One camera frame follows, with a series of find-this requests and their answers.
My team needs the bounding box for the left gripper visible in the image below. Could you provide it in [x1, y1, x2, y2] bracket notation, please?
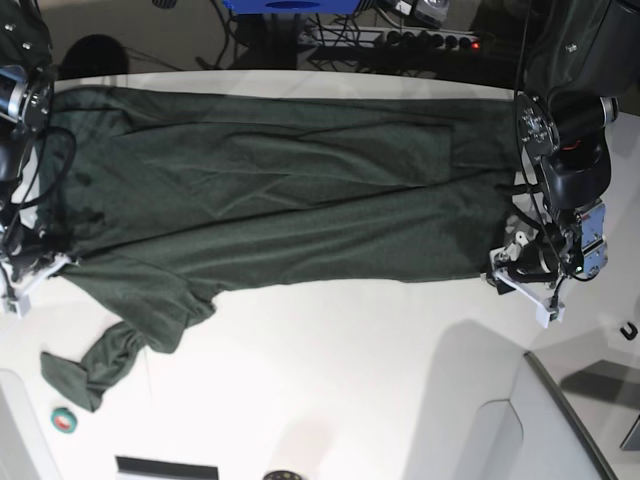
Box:
[487, 229, 565, 310]

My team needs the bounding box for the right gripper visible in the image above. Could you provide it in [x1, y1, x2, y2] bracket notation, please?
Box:
[1, 247, 74, 303]

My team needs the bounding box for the dark green t-shirt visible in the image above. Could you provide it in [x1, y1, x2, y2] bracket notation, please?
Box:
[38, 86, 516, 411]

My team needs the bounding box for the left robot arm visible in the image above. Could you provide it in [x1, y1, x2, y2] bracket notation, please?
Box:
[489, 1, 639, 321]

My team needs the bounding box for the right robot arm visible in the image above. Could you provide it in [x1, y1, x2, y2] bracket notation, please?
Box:
[1, 1, 76, 315]

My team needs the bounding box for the black U-shaped hook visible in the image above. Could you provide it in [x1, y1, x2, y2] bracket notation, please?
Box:
[619, 322, 639, 341]

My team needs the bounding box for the green red tape roll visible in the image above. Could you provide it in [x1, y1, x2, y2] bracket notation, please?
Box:
[50, 407, 78, 434]

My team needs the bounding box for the grey power strip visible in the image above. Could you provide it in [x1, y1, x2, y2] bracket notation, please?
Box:
[298, 25, 483, 52]

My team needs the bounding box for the small black round object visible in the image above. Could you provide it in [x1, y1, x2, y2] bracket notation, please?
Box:
[263, 470, 303, 480]

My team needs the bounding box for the blue plastic bin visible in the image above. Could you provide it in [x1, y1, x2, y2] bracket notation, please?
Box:
[223, 0, 360, 14]

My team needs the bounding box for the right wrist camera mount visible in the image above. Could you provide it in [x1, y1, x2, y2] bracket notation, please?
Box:
[1, 296, 31, 318]

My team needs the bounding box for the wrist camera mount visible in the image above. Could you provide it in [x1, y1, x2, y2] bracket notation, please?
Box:
[1, 296, 31, 318]
[536, 303, 565, 329]

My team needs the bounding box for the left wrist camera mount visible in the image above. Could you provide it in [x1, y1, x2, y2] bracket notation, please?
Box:
[536, 303, 565, 329]

